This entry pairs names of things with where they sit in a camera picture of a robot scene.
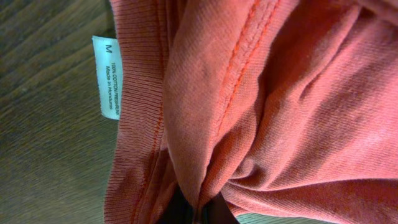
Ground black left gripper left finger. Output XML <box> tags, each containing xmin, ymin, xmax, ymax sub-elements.
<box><xmin>157</xmin><ymin>187</ymin><xmax>193</xmax><ymax>224</ymax></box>

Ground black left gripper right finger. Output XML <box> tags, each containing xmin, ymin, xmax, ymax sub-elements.
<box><xmin>201</xmin><ymin>193</ymin><xmax>239</xmax><ymax>224</ymax></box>

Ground orange Fram t-shirt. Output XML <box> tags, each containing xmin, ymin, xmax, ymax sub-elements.
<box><xmin>104</xmin><ymin>0</ymin><xmax>397</xmax><ymax>223</ymax></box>

